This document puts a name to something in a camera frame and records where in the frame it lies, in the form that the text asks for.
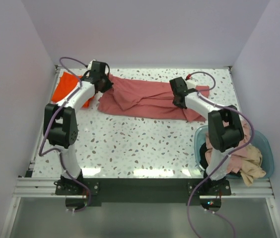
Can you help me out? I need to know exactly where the crumpled beige t shirt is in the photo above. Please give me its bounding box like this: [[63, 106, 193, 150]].
[[239, 145, 266, 187]]

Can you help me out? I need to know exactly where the black garment in basket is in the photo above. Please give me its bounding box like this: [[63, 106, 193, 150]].
[[199, 143, 212, 170]]

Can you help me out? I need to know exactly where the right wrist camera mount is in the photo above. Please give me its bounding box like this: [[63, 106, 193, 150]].
[[185, 74, 197, 89]]

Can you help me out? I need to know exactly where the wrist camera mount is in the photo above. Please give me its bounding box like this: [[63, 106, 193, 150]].
[[185, 74, 197, 89], [85, 59, 96, 70]]

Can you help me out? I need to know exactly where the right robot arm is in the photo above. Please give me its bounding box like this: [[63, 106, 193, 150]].
[[170, 77, 244, 195]]

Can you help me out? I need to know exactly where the blue plastic laundry basket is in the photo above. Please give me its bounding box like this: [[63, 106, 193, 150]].
[[194, 125, 275, 179]]

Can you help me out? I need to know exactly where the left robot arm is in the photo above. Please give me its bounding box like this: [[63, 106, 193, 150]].
[[39, 60, 113, 194]]

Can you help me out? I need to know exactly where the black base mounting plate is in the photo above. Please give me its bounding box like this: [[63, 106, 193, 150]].
[[54, 178, 232, 211]]

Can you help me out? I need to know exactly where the crumpled light pink t shirt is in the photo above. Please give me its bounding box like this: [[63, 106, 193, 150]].
[[204, 120, 252, 174]]

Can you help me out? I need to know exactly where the folded orange t shirt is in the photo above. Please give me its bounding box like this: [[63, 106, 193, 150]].
[[50, 71, 94, 108]]

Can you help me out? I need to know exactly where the dusty red t shirt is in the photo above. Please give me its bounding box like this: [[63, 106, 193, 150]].
[[98, 75, 206, 122]]

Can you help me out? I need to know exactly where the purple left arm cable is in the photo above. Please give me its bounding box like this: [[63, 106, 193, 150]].
[[38, 57, 95, 214]]

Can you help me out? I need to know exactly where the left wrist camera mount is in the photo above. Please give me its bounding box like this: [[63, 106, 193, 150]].
[[85, 59, 96, 70]]

